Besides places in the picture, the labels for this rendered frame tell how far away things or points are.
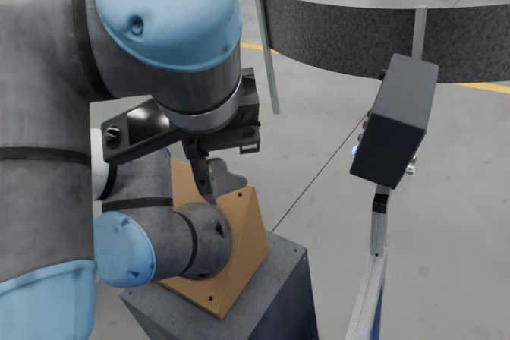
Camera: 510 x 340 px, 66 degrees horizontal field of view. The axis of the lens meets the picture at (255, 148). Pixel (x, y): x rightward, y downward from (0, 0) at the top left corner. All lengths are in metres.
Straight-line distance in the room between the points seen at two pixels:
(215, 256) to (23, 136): 0.56
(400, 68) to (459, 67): 1.29
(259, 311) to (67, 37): 0.68
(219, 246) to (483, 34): 1.75
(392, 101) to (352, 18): 1.38
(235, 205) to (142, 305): 0.30
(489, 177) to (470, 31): 0.86
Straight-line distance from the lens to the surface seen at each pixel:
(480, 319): 2.02
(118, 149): 0.42
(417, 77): 0.97
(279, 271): 0.87
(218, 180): 0.47
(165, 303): 0.90
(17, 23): 0.26
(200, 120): 0.31
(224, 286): 0.79
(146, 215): 0.64
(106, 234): 0.65
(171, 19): 0.21
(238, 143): 0.40
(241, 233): 0.77
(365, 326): 0.96
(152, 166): 0.65
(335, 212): 2.28
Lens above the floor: 1.72
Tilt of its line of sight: 39 degrees down
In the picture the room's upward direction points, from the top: 12 degrees counter-clockwise
